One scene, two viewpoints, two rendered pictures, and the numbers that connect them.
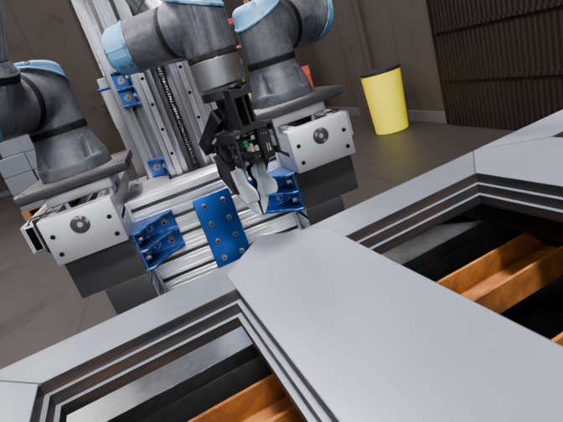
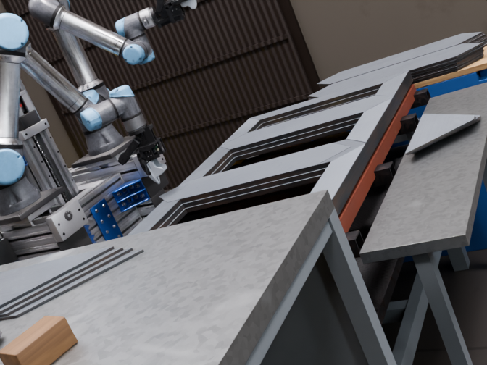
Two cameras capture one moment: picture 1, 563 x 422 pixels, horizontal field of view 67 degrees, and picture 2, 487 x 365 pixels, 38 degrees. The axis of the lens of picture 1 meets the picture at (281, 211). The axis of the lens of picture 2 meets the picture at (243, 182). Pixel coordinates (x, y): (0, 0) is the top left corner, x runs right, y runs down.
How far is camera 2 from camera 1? 2.02 m
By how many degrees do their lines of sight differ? 41
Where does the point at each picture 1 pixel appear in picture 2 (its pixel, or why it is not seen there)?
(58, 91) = not seen: hidden behind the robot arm
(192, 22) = (130, 103)
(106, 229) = (79, 216)
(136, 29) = (104, 109)
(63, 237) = (62, 224)
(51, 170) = (22, 200)
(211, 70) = (138, 120)
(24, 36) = not seen: outside the picture
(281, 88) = (114, 138)
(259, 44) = not seen: hidden behind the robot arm
